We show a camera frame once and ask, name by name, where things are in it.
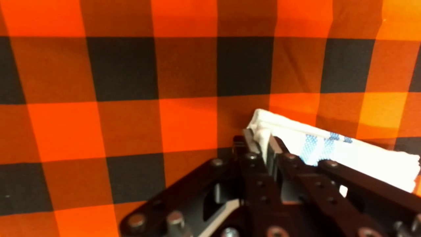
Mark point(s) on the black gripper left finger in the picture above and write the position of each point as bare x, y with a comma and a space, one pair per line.
233, 192

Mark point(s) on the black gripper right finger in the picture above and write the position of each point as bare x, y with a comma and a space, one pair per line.
347, 202

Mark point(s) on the white towel with blue stripes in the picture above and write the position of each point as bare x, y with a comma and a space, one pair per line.
312, 144

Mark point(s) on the red black plaid tablecloth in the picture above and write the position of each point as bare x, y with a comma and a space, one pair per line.
104, 103

